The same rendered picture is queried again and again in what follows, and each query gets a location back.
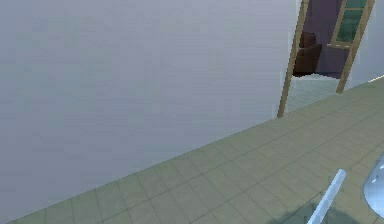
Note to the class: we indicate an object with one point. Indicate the pale blue bar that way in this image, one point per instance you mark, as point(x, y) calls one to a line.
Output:
point(328, 198)

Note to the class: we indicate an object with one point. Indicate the wooden door frame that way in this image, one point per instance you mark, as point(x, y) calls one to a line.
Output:
point(290, 66)

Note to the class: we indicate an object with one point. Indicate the wooden framed window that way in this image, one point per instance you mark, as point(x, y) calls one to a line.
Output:
point(349, 23)

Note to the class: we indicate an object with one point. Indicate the dark brown armchair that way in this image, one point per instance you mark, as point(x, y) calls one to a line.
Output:
point(306, 56)

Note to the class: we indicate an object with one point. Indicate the pale blue round object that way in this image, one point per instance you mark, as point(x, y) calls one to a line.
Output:
point(375, 190)

